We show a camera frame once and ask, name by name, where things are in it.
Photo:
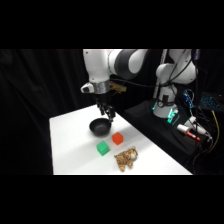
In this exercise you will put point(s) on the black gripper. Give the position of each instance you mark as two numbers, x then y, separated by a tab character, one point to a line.
101	98

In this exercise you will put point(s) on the red cube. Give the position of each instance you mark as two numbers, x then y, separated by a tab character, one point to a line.
117	138

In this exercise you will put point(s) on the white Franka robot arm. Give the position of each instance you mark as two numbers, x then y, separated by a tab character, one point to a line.
100	65

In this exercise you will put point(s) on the green cube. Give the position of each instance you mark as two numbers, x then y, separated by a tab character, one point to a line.
103	148

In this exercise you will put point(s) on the black bowl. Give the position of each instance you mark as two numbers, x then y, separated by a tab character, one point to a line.
99	127

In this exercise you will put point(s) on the tiger plush toy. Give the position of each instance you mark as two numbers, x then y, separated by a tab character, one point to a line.
126	158

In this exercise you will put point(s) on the black robot stand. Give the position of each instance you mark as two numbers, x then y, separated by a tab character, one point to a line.
156	133

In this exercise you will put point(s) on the small green light box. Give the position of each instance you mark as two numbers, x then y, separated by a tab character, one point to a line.
173	116

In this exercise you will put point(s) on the black curtain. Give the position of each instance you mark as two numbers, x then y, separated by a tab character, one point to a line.
40	100

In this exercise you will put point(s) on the white marker with red tip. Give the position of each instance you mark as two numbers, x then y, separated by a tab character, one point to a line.
187	131

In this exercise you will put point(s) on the blue-lit keyboard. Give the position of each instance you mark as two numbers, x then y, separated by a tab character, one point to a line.
210	101

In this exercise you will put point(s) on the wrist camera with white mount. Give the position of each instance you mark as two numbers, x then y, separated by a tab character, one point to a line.
119	88

